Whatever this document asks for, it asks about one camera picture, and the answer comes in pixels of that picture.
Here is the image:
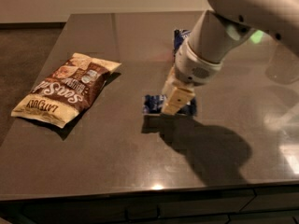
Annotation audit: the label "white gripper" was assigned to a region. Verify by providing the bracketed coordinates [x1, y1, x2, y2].
[162, 38, 222, 115]

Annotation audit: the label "blue rxbar blueberry wrapper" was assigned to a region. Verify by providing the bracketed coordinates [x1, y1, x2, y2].
[142, 94, 197, 116]

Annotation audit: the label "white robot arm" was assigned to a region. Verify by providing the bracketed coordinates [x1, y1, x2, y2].
[162, 0, 299, 115]

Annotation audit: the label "blue kettle chip bag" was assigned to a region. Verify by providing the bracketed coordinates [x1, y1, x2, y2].
[174, 29, 191, 52]

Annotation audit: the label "brown sea salt chip bag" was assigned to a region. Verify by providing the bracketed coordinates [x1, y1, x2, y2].
[11, 53, 120, 129]

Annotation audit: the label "dark cabinet drawers under table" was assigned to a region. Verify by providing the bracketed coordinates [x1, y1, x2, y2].
[0, 184, 299, 224]

